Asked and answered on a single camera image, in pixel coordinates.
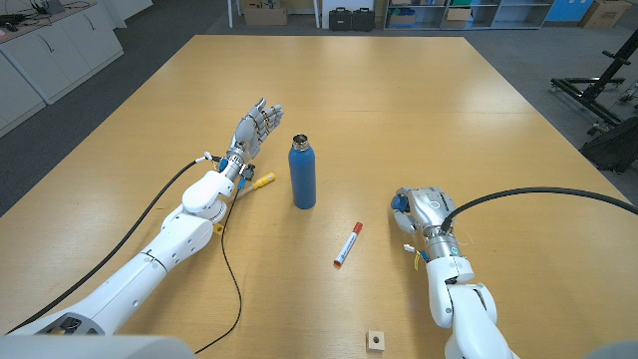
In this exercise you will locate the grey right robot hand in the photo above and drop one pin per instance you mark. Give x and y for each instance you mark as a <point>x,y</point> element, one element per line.
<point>428,207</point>

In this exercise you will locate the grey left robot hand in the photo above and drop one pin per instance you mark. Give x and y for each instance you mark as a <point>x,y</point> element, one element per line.
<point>245,130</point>

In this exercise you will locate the blue bottle cap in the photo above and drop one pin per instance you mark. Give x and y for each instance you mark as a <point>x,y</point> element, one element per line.
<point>399,203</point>

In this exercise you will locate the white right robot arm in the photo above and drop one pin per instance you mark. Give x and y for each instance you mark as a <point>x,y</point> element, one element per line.
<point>468,309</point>

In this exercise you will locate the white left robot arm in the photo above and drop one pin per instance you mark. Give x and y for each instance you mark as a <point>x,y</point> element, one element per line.
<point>182,234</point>

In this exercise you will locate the blue metal water bottle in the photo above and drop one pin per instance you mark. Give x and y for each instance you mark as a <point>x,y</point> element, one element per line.
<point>302,174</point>

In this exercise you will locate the white marker pen red cap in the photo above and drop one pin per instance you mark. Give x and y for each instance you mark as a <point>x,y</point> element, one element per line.
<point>347,247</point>

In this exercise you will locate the small yellow block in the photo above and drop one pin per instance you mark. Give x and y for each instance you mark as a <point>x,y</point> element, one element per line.
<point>219,229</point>

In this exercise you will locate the large cardboard box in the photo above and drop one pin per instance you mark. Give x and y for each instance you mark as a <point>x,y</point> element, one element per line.
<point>265,15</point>

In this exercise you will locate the small wooden block with hole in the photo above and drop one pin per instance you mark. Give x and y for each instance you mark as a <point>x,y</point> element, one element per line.
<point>375,341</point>

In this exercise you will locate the black equipment case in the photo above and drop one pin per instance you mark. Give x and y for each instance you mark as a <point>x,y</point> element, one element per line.
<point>363,20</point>
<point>340,20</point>

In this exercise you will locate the cardboard box in shelf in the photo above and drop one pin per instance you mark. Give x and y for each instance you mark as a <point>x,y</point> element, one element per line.
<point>457,17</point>

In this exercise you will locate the black bulky base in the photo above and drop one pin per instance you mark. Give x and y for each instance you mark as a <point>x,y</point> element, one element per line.
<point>615,147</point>

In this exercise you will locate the black wheeled stand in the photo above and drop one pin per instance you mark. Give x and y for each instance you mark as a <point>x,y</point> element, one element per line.
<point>593,92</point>

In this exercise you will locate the white cabinet row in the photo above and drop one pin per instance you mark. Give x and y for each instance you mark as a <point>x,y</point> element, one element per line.
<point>60,50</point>

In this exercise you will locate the grey shelf unit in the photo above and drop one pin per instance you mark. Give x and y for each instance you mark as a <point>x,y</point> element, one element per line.
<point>508,15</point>

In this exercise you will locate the printed cardboard box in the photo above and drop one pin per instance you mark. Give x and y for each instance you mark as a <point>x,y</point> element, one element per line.
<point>605,14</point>

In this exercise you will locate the blue wall panel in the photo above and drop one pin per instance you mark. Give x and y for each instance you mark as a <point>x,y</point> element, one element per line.
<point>563,10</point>

